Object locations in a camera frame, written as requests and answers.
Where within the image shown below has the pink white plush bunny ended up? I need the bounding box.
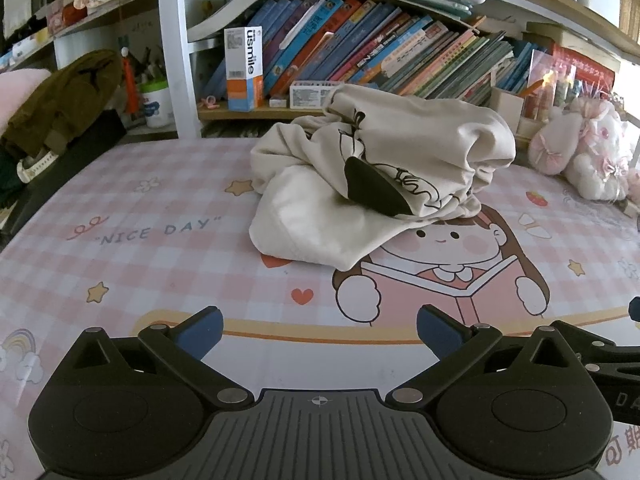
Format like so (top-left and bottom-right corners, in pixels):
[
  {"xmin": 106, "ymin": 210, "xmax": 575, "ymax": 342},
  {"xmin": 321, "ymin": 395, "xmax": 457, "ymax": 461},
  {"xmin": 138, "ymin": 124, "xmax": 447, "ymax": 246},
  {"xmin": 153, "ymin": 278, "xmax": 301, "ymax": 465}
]
[{"xmin": 527, "ymin": 98, "xmax": 629, "ymax": 202}]

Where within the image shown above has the white orange flat box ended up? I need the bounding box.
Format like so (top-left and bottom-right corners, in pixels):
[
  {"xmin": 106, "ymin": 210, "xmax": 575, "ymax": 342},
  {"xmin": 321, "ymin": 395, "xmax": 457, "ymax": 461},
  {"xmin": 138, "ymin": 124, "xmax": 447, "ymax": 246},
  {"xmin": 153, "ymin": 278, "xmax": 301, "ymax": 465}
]
[{"xmin": 288, "ymin": 80, "xmax": 340, "ymax": 110}]

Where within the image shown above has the usmile white orange box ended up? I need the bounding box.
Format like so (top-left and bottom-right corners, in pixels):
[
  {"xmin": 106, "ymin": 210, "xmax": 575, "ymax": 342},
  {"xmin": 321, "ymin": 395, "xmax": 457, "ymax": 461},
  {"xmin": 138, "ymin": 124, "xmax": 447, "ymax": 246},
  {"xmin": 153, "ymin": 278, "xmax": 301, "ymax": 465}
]
[{"xmin": 224, "ymin": 26, "xmax": 264, "ymax": 113}]

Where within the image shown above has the cream t-shirt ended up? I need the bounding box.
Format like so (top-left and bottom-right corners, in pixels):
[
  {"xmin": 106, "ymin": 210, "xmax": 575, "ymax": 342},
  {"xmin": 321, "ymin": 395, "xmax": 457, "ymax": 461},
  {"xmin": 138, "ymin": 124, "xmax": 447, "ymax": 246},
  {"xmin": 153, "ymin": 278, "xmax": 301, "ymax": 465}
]
[{"xmin": 248, "ymin": 84, "xmax": 516, "ymax": 271}]

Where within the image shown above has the brown jacket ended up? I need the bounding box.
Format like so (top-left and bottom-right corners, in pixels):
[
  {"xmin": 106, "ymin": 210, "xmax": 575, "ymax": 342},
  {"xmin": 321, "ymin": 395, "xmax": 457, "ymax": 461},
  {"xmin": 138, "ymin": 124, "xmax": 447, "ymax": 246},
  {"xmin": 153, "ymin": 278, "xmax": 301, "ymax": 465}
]
[{"xmin": 1, "ymin": 49, "xmax": 122, "ymax": 157}]

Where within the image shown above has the beige pen holder box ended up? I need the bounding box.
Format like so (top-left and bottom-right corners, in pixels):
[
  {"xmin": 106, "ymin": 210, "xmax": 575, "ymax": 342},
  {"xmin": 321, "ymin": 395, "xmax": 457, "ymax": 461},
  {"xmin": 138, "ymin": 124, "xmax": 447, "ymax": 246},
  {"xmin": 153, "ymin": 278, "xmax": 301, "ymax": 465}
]
[{"xmin": 489, "ymin": 87, "xmax": 524, "ymax": 134}]

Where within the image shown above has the row of leaning books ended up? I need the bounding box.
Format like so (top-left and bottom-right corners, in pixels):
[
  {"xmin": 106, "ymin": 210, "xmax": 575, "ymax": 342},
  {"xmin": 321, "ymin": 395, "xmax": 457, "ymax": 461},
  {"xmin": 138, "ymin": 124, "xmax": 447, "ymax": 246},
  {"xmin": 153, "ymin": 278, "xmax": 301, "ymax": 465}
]
[{"xmin": 202, "ymin": 0, "xmax": 547, "ymax": 107}]

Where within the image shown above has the pink checkered cartoon tablecloth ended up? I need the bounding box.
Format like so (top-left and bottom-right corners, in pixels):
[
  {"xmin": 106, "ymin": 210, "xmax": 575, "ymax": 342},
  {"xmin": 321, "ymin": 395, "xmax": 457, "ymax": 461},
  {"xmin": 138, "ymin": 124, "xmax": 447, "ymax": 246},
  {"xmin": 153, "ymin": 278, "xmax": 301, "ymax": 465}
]
[{"xmin": 1, "ymin": 139, "xmax": 639, "ymax": 479}]

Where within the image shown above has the white cup with pens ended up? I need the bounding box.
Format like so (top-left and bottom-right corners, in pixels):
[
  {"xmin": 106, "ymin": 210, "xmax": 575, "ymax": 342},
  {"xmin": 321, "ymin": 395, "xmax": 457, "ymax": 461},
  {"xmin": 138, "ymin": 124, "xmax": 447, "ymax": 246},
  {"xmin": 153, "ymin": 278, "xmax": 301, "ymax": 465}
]
[{"xmin": 139, "ymin": 79, "xmax": 174, "ymax": 128}]

